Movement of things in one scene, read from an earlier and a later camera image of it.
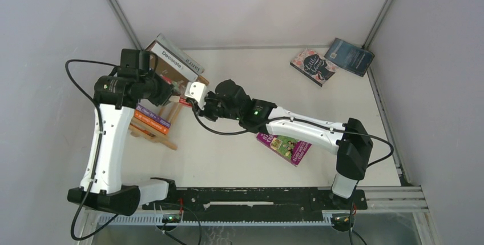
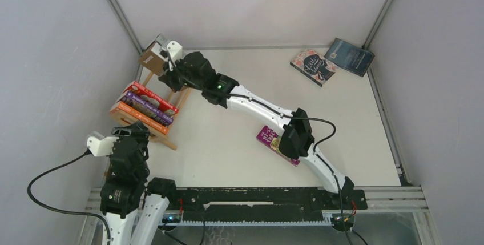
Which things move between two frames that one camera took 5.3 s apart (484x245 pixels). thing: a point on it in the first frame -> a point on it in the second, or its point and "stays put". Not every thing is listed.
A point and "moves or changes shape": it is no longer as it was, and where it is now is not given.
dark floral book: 314,66 stays put
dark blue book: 349,56 stays put
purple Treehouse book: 290,149 stays put
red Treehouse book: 182,100 moves or changes shape
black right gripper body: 213,109 -> 180,77
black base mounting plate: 257,204 stays put
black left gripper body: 156,90 -> 142,134
